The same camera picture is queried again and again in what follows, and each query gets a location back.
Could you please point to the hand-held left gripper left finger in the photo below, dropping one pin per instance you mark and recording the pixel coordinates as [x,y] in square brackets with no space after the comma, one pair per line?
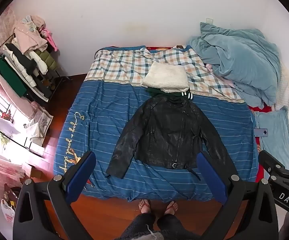
[82,172]

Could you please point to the green garment with striped cuffs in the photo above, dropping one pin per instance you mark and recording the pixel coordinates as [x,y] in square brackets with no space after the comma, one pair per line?
[157,91]

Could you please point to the smartphone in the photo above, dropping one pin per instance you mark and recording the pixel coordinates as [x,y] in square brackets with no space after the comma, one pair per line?
[260,132]

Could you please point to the person's right leg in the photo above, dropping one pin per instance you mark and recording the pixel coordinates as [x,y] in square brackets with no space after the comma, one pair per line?
[174,227]

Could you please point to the black leather jacket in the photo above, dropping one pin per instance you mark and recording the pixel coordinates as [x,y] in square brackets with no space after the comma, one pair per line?
[169,130]

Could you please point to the blue-grey pillow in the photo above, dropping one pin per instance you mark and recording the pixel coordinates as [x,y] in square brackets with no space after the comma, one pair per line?
[274,135]

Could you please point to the blue-grey duvet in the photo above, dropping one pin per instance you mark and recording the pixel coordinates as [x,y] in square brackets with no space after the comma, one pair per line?
[239,60]

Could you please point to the person's right foot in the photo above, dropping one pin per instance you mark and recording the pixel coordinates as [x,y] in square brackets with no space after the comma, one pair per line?
[170,207]

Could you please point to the blue striped plaid bed sheet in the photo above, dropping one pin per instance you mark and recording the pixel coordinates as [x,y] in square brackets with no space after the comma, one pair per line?
[104,110]

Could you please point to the white embroidered cloth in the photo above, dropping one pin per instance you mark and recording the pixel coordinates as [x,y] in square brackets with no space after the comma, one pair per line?
[40,122]

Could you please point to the person's left leg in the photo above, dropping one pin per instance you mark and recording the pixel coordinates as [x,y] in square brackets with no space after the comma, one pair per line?
[140,225]

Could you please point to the black metal clothes rack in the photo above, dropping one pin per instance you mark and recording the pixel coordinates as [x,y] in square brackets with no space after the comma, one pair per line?
[57,78]

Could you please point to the pink cloth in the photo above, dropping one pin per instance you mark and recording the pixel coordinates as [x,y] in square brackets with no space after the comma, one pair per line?
[224,82]

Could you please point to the olive puffer jacket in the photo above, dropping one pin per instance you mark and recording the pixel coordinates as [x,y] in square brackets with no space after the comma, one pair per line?
[47,60]

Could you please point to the dark green garment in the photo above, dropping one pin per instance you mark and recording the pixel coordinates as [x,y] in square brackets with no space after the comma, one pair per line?
[9,75]

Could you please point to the grey fuzzy garment hem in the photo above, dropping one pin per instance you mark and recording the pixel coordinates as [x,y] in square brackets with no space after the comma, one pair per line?
[154,235]

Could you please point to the person's foot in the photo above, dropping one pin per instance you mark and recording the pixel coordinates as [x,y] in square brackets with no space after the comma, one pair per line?
[170,207]
[144,206]

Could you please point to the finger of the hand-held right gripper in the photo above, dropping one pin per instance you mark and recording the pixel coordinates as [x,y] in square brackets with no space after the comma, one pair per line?
[272,163]

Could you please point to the person's left foot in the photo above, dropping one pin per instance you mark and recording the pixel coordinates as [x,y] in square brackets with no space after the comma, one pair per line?
[144,206]

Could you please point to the wall socket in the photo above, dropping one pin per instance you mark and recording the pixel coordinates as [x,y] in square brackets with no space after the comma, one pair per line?
[209,20]

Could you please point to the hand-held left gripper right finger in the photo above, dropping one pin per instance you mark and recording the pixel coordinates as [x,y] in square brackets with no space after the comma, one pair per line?
[212,177]

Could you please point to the cardboard box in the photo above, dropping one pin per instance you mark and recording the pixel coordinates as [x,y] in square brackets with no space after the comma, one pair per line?
[35,172]

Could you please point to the white fleece folded garment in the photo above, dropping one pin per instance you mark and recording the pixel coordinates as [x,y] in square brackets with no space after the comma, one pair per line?
[165,76]

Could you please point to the pink fleece garment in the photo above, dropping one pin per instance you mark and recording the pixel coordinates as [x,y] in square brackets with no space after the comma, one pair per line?
[29,36]

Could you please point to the white plastic bag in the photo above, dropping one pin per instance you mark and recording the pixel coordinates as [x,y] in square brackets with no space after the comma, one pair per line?
[8,215]

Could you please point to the person's leg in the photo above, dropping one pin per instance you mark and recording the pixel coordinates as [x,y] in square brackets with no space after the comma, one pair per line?
[174,227]
[140,225]

